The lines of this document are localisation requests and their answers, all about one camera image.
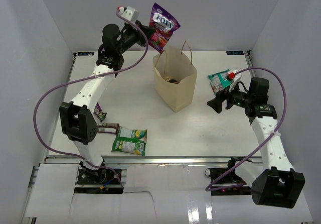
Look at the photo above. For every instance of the brown chocolate bar wrapper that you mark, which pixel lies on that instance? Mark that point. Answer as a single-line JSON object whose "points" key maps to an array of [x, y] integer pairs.
{"points": [[108, 128]]}

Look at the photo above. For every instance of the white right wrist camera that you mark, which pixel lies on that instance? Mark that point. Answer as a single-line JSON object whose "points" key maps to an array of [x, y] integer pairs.
{"points": [[233, 77]]}

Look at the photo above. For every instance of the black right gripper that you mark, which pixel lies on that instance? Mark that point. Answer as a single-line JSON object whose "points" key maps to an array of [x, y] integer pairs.
{"points": [[216, 103]]}

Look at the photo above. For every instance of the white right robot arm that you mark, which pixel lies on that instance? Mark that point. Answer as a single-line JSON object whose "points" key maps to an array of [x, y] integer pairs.
{"points": [[277, 183]]}

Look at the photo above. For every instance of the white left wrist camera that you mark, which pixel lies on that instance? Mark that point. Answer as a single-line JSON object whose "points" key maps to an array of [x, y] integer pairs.
{"points": [[128, 13]]}

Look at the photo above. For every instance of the brown paper bag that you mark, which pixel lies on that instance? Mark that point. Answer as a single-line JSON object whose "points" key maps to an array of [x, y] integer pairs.
{"points": [[175, 77]]}

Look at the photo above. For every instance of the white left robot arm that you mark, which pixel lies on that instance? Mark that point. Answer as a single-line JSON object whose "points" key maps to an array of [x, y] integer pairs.
{"points": [[77, 120]]}

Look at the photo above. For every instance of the blue table label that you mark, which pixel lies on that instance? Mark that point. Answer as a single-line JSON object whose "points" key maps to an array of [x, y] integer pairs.
{"points": [[84, 53], [234, 52]]}

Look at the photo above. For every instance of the dark small candy packet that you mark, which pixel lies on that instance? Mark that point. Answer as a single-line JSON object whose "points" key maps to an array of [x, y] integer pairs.
{"points": [[99, 113]]}

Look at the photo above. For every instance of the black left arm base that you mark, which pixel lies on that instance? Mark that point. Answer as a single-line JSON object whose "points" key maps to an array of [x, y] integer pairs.
{"points": [[106, 183]]}

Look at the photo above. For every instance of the aluminium front table rail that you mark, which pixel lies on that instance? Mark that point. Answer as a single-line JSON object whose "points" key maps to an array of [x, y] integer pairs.
{"points": [[114, 160]]}

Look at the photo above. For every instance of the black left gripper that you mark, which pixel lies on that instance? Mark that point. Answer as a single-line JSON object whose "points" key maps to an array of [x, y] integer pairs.
{"points": [[141, 37]]}

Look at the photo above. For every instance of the teal snack packet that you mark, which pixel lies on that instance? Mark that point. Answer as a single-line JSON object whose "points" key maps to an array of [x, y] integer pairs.
{"points": [[218, 81]]}

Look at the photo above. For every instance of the green candy bag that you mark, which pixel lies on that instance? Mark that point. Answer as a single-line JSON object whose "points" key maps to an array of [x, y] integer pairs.
{"points": [[130, 141]]}

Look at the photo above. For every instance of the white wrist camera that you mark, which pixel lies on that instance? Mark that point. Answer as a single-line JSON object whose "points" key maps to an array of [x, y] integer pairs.
{"points": [[128, 13], [233, 77]]}

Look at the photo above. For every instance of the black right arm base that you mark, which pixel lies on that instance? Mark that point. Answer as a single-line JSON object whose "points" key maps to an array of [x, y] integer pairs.
{"points": [[230, 179]]}

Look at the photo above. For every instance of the blue right table label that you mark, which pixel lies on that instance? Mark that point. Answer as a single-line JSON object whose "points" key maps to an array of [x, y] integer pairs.
{"points": [[234, 52]]}

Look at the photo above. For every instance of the red purple candy bag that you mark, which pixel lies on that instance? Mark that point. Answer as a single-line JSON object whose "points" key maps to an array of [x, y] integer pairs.
{"points": [[164, 24]]}

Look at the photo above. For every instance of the purple nut snack bag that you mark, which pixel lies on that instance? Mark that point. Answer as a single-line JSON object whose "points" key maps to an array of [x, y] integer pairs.
{"points": [[171, 80]]}

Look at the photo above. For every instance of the blue left table label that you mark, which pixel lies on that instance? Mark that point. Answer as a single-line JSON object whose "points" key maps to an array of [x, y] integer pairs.
{"points": [[84, 53]]}

